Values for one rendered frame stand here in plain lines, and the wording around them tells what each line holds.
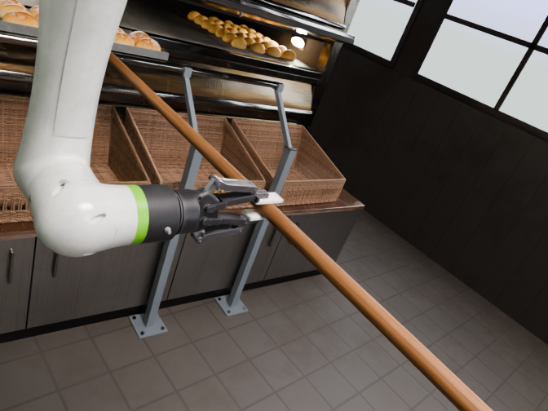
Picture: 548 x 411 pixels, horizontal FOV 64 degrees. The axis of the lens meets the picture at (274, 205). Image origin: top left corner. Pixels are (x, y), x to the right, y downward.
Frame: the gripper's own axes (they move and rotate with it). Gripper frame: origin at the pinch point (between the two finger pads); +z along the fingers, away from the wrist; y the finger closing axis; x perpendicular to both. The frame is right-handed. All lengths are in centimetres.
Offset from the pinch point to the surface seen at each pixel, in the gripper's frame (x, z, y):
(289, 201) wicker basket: -84, 106, 57
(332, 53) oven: -133, 148, -12
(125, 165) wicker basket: -108, 25, 51
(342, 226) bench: -78, 155, 75
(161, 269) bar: -75, 35, 84
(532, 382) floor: 41, 238, 117
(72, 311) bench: -81, 2, 104
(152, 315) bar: -75, 36, 111
